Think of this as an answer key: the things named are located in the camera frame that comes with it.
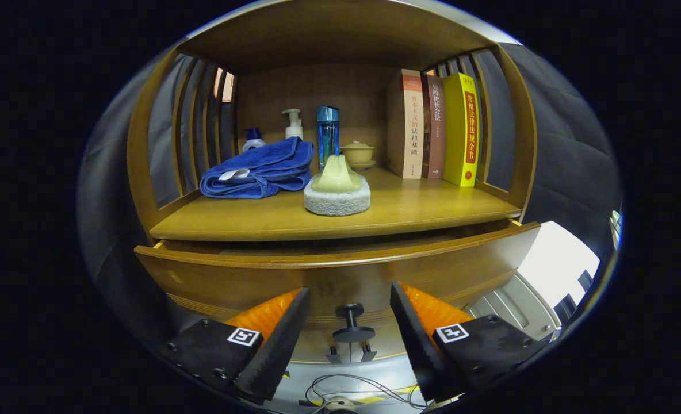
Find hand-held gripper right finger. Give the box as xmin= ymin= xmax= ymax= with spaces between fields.
xmin=389 ymin=282 xmax=548 ymax=403

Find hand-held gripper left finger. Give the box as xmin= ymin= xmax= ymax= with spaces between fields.
xmin=156 ymin=287 xmax=312 ymax=403

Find wooden drawer with black knob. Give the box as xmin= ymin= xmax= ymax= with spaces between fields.
xmin=133 ymin=218 xmax=542 ymax=344

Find white scrubber with pale handle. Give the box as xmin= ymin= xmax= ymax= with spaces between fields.
xmin=303 ymin=154 xmax=372 ymax=217

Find wooden countertop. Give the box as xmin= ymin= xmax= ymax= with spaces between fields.
xmin=149 ymin=167 xmax=522 ymax=242

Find white drawer cabinet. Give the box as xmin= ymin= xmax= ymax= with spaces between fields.
xmin=467 ymin=220 xmax=600 ymax=343

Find wooden cabinet with slatted shelf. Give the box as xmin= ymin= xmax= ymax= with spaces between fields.
xmin=127 ymin=0 xmax=540 ymax=364

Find folded blue towel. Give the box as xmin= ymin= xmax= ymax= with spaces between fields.
xmin=199 ymin=136 xmax=315 ymax=200

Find yellow lidded teacup with saucer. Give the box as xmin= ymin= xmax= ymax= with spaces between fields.
xmin=340 ymin=140 xmax=377 ymax=171

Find small white blue-capped bottle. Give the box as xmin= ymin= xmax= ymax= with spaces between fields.
xmin=242 ymin=127 xmax=266 ymax=152

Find beige book with orange band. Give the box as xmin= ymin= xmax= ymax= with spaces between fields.
xmin=387 ymin=69 xmax=424 ymax=179

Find brown book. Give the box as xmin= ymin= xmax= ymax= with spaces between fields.
xmin=421 ymin=74 xmax=447 ymax=179

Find blue glass bottle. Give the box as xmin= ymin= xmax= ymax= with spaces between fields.
xmin=316 ymin=105 xmax=340 ymax=173

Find white pump bottle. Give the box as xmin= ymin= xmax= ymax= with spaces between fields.
xmin=281 ymin=108 xmax=304 ymax=140

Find yellow book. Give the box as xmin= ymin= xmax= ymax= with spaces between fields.
xmin=443 ymin=72 xmax=481 ymax=187

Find thin black cable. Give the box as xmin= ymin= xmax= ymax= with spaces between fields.
xmin=300 ymin=374 xmax=429 ymax=412

